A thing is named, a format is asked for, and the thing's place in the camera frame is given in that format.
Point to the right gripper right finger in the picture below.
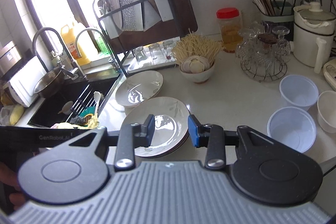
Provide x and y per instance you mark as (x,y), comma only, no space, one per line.
(211,137)

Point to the stainless steel pot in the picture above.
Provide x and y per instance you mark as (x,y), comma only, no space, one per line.
(50,83)

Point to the orange detergent bottle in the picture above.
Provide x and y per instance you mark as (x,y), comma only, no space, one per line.
(83,49)

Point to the tray with drinking glasses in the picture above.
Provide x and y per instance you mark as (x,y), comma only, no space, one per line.
(154,56)

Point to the white ceramic bowl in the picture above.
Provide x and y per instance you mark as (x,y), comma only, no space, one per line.
(326,111)

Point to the green chopstick holder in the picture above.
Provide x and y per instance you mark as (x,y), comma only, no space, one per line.
(275,13)

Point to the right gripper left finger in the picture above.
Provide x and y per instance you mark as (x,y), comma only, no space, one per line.
(132,136)

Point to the translucent plastic bowl front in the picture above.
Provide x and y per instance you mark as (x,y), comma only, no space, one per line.
(293,127)

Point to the wire rack with glass cups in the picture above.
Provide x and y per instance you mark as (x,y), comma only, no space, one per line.
(264,51)

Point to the green bottle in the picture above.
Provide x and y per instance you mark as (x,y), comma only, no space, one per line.
(101,44)

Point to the person's left hand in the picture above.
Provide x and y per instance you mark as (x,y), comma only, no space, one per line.
(12,194)

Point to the translucent plastic bowl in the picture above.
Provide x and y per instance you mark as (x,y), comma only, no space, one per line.
(299,91)
(293,127)

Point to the silver rice cooker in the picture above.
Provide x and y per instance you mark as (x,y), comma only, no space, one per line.
(9,57)

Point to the red lid plastic jar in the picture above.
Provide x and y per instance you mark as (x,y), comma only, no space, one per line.
(230,24)

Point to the small chrome faucet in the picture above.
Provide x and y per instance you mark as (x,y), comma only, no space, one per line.
(114,59)

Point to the tall chrome faucet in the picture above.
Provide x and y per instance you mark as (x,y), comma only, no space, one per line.
(65,61)

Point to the yellow dish cloth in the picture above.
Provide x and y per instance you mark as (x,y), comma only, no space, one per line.
(92,123)

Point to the black kitchen sink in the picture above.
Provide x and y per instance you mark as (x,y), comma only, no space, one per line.
(73,98)

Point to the bowl with noodles and garlic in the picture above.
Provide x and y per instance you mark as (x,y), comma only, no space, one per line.
(196,55)

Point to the white electric cooker pot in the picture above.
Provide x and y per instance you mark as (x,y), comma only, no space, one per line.
(314,31)

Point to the white leaf-pattern plate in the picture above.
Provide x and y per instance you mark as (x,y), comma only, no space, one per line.
(139,88)

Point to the glass health kettle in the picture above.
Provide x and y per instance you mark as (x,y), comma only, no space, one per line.
(329,72)

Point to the dark wooden cutting board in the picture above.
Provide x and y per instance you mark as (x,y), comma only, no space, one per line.
(177,18)

